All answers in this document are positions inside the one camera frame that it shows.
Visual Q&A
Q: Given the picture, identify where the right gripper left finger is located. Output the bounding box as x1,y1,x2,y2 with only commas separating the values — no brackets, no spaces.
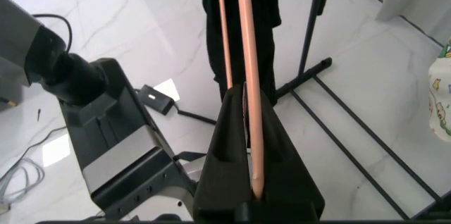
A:
192,85,253,222

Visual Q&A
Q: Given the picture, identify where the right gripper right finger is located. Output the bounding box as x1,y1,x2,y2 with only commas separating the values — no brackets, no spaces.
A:
253,89,326,222

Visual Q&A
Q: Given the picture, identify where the pink clothes hanger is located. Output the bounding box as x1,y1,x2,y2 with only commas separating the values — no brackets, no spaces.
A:
215,0,265,200

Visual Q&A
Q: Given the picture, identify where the cream printed garment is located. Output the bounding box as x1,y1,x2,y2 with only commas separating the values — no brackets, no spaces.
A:
428,39,451,144

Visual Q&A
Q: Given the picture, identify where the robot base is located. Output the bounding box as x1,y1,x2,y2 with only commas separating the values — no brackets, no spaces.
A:
58,57,207,222

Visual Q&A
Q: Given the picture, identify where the black clothes rack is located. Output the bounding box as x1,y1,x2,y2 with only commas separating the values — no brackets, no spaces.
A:
274,0,451,222

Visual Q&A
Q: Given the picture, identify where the black power adapter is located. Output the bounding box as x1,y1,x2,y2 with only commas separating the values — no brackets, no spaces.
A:
136,84,176,116

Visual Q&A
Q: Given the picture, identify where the black cable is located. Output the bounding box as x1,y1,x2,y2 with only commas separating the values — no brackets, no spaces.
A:
174,102,218,126

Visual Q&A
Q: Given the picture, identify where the grey cable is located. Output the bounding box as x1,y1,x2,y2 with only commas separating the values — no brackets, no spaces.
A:
0,125,68,206

